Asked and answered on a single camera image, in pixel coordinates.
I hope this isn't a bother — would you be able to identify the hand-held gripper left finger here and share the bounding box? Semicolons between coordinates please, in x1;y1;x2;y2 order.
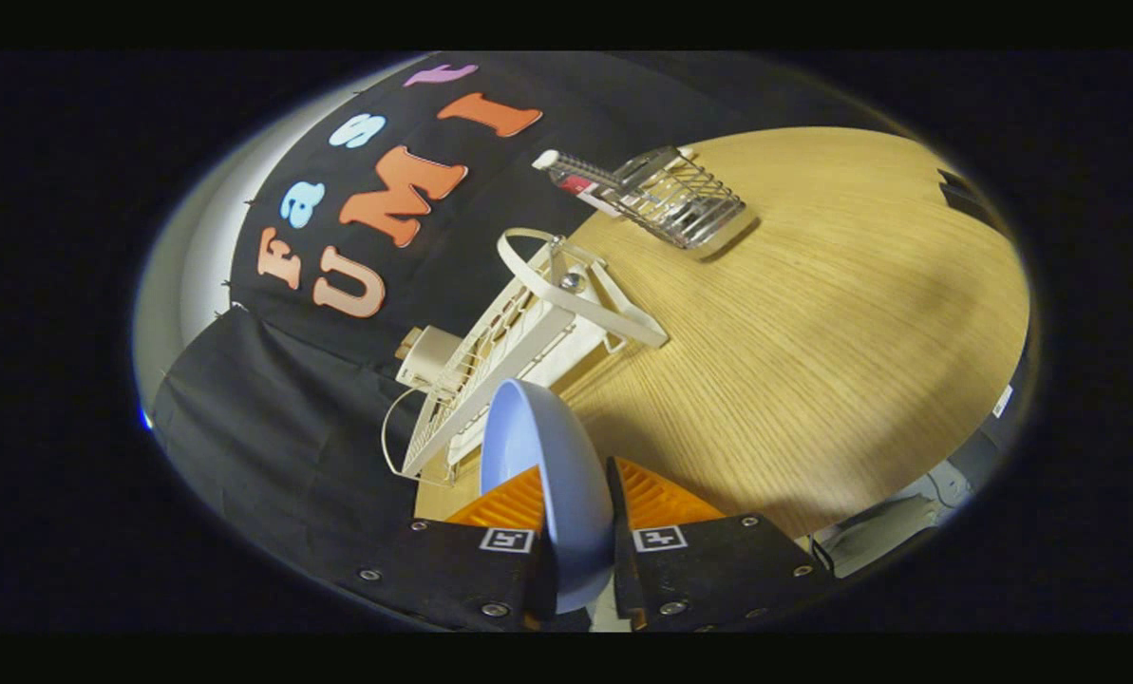
333;464;559;634

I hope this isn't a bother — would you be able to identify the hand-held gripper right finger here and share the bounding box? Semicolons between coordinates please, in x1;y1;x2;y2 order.
607;456;838;634

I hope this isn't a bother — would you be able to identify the light blue plate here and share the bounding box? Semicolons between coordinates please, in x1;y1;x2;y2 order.
480;378;616;615

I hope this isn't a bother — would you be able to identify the white wire dish rack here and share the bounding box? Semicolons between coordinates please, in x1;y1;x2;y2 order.
381;228;670;487

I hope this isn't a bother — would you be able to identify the metal wire basket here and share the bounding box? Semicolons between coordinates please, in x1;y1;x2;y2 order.
609;145;747;250

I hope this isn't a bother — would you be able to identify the white toaster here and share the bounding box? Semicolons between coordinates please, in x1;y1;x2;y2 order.
395;326;463;392

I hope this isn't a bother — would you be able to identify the black backdrop cloth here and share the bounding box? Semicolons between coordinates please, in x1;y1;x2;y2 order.
148;52;909;580

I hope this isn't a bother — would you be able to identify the clear bottle with red label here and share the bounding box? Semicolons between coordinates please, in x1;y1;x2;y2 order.
533;149;629;218

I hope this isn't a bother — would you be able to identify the black boxy object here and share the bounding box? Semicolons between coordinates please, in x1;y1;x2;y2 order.
936;169;1009;234

